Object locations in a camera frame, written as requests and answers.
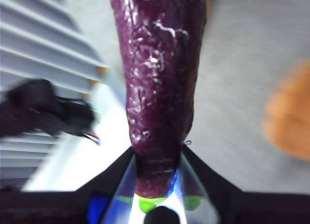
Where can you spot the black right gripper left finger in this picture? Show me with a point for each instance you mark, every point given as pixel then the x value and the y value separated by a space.
pixel 106 178

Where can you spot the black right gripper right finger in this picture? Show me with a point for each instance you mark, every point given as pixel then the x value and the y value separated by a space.
pixel 206 178

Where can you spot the purple eggplant with green cap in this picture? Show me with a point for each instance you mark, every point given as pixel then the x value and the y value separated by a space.
pixel 157 76

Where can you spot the brown potato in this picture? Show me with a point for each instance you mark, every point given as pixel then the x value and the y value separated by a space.
pixel 290 112

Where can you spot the white ribbed panel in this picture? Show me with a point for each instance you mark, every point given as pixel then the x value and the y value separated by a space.
pixel 36 40

